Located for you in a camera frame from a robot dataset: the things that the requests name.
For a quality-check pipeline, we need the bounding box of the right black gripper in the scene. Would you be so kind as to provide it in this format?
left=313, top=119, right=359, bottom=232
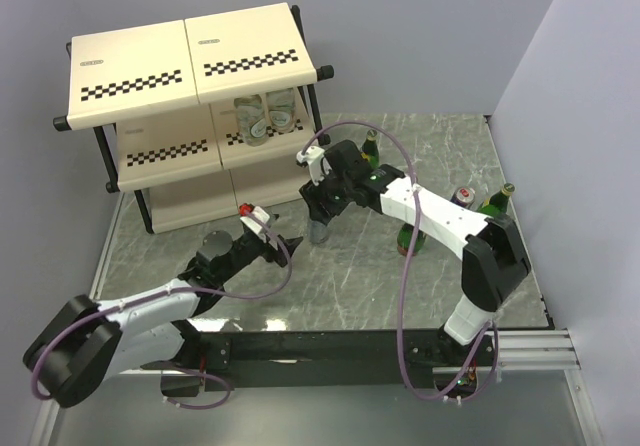
left=299, top=164, right=353, bottom=226

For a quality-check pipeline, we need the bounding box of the green glass bottle back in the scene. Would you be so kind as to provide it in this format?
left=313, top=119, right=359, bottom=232
left=361, top=129, right=380, bottom=169

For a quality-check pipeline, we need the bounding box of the green glass bottle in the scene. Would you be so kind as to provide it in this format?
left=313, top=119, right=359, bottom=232
left=396, top=223, right=427, bottom=256
left=361, top=129, right=380, bottom=169
left=477, top=183, right=516, bottom=217

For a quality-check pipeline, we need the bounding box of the clear soda water bottle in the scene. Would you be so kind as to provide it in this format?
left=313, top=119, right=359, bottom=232
left=266, top=88, right=297, bottom=134
left=234, top=95, right=268, bottom=147

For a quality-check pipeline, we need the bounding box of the silver energy drink can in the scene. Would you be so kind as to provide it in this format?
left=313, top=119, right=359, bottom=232
left=308, top=220, right=329, bottom=245

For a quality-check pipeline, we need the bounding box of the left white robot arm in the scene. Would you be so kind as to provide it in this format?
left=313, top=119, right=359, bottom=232
left=23, top=208, right=302, bottom=408

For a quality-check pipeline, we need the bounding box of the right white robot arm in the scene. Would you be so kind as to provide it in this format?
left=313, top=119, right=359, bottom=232
left=296, top=140, right=531, bottom=365

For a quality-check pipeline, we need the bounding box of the beige three-tier shelf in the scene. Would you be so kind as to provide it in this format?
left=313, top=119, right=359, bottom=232
left=53, top=3, right=334, bottom=234

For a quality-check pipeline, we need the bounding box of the green glass bottle middle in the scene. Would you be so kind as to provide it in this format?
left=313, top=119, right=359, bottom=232
left=396, top=223, right=427, bottom=256

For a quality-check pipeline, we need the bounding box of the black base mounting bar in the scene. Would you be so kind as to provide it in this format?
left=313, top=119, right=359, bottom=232
left=152, top=328, right=473, bottom=389

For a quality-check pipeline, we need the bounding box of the blue energy drink can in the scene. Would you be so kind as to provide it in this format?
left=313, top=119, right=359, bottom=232
left=450, top=187, right=476, bottom=209

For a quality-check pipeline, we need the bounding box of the green glass bottle right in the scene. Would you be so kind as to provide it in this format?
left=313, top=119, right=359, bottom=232
left=477, top=183, right=516, bottom=217

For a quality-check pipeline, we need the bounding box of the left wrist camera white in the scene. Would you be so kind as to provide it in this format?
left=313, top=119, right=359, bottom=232
left=239, top=203, right=274, bottom=242

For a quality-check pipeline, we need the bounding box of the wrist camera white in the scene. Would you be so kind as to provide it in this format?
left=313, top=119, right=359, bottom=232
left=296, top=146, right=325, bottom=186
left=239, top=203, right=274, bottom=242

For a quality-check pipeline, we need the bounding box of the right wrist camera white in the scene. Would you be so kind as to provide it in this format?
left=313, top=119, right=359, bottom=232
left=296, top=146, right=325, bottom=186

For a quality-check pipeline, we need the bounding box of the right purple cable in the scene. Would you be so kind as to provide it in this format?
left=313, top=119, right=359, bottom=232
left=302, top=121, right=501, bottom=402

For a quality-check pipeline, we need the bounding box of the aluminium rail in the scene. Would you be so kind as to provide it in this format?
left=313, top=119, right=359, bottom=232
left=432, top=329, right=581, bottom=373

